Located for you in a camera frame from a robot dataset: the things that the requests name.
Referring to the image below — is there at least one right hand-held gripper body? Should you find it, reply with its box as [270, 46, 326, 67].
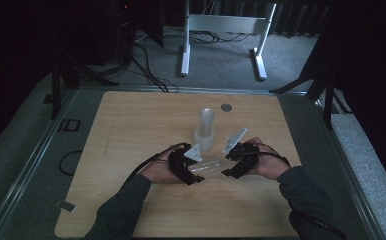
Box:
[221, 127, 261, 176]

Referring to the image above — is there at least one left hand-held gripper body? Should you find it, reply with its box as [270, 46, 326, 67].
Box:
[167, 142, 203, 185]

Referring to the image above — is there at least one clear plastic drinking cup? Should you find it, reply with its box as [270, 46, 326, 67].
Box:
[188, 160, 222, 174]

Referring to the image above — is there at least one stack of clear cups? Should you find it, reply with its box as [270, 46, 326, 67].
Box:
[194, 107, 216, 153]

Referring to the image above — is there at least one person's left hand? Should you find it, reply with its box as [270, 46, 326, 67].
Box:
[140, 152, 183, 185]

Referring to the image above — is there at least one person's right hand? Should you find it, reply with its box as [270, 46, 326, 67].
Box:
[245, 136, 292, 181]

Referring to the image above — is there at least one black metal stand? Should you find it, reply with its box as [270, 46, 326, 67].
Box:
[269, 33, 353, 131]
[49, 49, 119, 120]

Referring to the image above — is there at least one grey tape piece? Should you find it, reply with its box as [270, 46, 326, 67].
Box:
[58, 199, 77, 213]

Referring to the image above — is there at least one dark equipment rack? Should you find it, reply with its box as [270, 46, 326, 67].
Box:
[90, 0, 139, 66]

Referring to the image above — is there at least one dark curtain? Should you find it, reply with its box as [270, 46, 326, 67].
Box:
[275, 1, 332, 37]

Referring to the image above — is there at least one right hand-held gripper cable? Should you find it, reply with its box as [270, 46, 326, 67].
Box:
[247, 143, 349, 240]

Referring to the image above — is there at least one hand-held gripper cable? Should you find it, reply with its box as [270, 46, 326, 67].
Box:
[124, 142, 190, 184]
[247, 143, 349, 240]

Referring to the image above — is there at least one left hand-held gripper cable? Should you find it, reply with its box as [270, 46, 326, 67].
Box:
[124, 142, 190, 184]

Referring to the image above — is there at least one bundle of black floor cables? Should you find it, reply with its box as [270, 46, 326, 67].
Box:
[127, 42, 179, 94]

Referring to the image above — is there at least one black looped floor cable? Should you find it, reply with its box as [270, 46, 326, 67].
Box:
[58, 149, 83, 177]

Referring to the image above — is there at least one white metal table frame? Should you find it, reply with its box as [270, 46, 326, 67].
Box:
[179, 0, 278, 82]

